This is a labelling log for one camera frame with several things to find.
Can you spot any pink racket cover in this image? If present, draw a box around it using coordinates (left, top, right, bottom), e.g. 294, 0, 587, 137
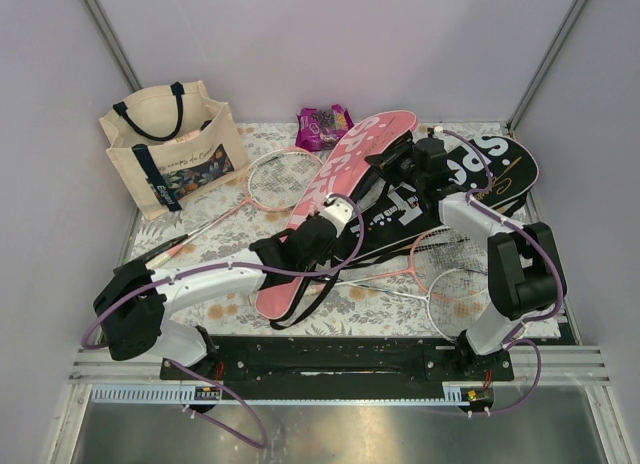
255, 110, 418, 320

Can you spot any white cable duct strip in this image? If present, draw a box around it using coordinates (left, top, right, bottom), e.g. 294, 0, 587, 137
91, 384, 471, 407

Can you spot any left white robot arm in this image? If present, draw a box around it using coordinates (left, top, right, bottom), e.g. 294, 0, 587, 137
93, 193, 361, 379

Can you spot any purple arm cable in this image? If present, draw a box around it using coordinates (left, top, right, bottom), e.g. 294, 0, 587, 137
442, 128, 569, 420
82, 193, 369, 449

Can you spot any purple snack packet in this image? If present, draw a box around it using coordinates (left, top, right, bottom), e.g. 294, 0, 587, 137
295, 104, 354, 152

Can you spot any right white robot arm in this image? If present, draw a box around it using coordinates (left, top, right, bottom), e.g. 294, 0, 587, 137
364, 130, 566, 380

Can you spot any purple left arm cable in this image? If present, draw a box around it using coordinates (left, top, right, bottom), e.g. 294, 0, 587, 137
82, 193, 369, 449

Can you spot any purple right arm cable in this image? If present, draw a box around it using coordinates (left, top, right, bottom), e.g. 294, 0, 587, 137
442, 128, 569, 420

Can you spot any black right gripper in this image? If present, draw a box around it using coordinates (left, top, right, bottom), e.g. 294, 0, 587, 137
365, 140, 425, 191

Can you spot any pink frame badminton racket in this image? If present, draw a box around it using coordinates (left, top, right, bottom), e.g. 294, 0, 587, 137
146, 147, 322, 268

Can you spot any black frame badminton racket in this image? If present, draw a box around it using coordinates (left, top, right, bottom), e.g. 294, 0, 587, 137
134, 234, 188, 263

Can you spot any floral patterned table mat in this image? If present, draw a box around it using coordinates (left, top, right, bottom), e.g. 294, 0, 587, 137
130, 123, 539, 338

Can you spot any beige canvas tote bag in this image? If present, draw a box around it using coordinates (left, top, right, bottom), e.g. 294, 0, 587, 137
99, 81, 250, 220

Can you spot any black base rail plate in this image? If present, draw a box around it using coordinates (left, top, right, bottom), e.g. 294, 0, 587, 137
159, 325, 515, 403

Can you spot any white frame racket black handle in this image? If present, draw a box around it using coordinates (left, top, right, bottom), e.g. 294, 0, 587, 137
338, 268, 489, 342

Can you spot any black racket cover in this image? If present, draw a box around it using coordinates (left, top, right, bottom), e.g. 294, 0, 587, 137
270, 133, 539, 330

